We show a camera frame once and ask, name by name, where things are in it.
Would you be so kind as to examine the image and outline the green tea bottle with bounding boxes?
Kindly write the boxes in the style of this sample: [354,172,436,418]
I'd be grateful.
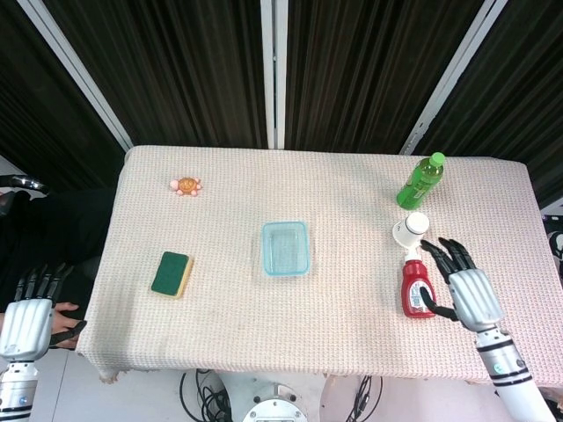
[396,151,447,209]

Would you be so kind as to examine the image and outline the red ketchup squeeze bottle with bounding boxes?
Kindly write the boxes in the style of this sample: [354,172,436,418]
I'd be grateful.
[401,245,437,319]

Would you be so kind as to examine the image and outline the white metal frame post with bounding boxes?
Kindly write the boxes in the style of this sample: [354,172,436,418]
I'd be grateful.
[398,0,509,156]
[17,0,134,150]
[260,0,289,150]

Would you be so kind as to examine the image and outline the black pleated curtain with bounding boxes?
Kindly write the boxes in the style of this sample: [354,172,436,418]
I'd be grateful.
[0,0,563,210]

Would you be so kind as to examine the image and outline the black floor cable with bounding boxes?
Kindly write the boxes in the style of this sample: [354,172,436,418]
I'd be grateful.
[346,375,384,422]
[178,369,232,422]

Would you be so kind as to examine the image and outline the pink white waffle tablecloth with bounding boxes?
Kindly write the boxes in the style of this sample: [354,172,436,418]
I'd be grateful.
[75,145,563,388]

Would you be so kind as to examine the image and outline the clear blue-rimmed plastic container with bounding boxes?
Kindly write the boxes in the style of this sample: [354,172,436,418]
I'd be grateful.
[260,221,312,278]

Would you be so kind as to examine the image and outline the green yellow scrub sponge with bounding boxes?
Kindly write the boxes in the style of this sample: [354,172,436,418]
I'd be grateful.
[150,251,195,302]

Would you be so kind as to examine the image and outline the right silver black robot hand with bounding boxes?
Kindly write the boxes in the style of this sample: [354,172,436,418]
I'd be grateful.
[420,236,506,331]

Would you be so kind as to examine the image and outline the person in black clothing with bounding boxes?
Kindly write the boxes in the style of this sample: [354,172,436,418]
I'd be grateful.
[0,186,116,348]

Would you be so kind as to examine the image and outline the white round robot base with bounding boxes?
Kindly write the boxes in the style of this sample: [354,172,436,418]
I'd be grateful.
[219,373,327,422]

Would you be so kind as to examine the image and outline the orange pink turtle toy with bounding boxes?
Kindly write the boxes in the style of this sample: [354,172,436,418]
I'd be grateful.
[169,175,204,198]

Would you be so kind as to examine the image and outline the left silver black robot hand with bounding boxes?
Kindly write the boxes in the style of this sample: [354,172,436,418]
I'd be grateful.
[0,262,88,364]

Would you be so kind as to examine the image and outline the white paper cup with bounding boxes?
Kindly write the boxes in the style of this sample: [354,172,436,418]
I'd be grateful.
[391,212,430,250]

